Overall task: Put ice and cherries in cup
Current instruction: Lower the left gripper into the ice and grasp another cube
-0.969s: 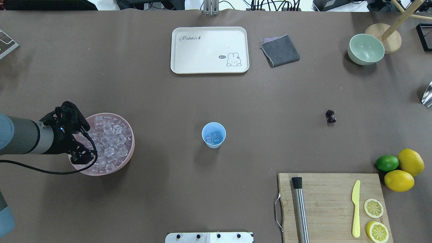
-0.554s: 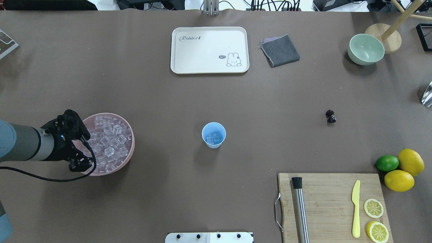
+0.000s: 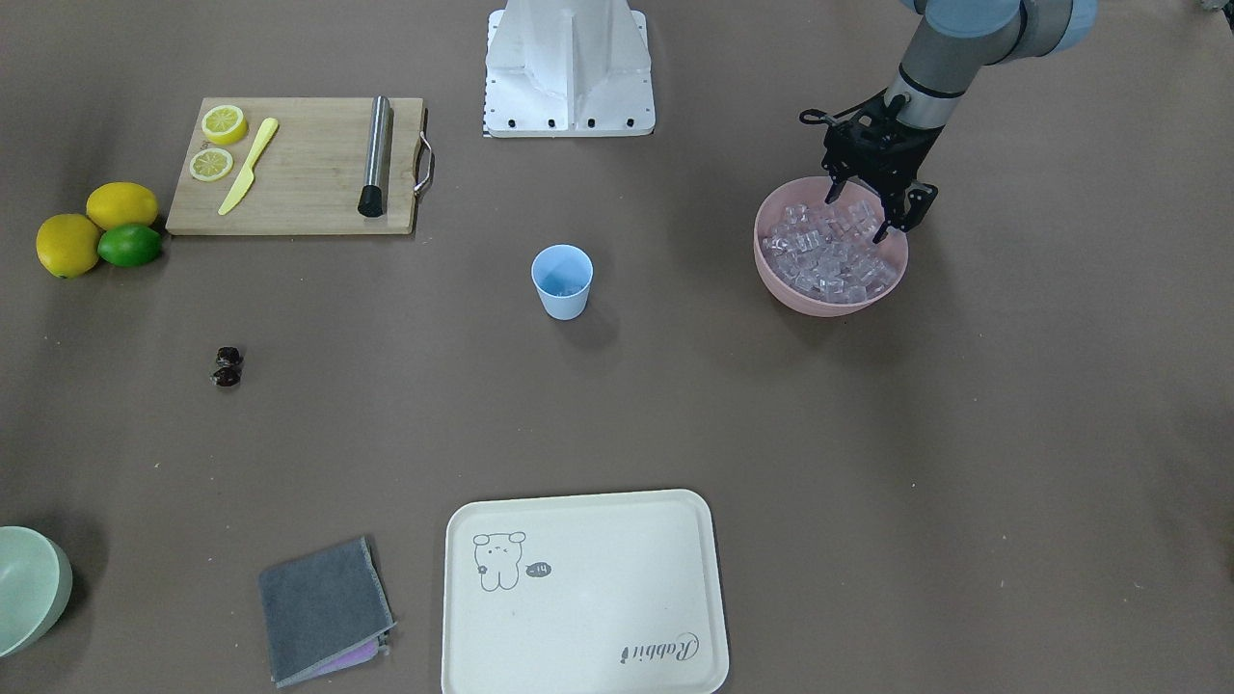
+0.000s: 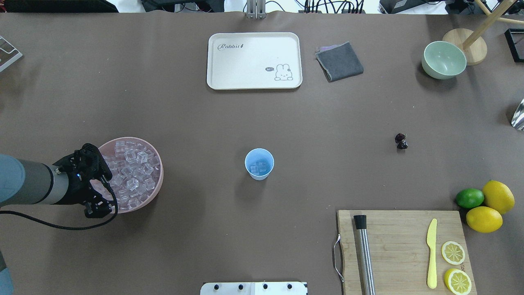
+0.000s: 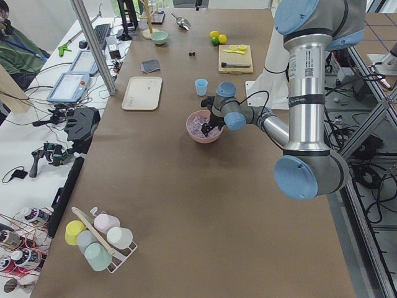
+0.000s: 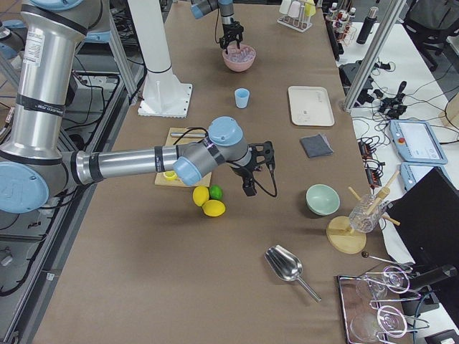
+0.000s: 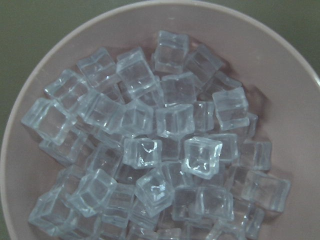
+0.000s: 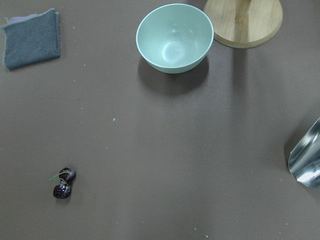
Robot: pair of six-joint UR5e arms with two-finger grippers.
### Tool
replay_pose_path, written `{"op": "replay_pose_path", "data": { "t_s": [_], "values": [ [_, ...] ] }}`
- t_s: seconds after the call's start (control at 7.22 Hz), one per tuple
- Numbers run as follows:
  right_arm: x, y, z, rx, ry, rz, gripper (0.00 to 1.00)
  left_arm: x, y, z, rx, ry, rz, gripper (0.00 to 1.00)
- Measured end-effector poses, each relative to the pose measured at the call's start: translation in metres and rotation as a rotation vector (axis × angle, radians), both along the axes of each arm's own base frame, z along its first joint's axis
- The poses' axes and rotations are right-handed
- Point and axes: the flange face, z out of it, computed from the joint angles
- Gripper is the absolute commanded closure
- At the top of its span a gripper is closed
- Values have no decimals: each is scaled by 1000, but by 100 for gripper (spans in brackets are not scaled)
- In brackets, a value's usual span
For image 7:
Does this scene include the clear ice cubes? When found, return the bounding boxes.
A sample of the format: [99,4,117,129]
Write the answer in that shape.
[21,30,291,240]

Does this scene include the pink bowl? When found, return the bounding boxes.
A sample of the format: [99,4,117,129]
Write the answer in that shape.
[0,0,320,240]

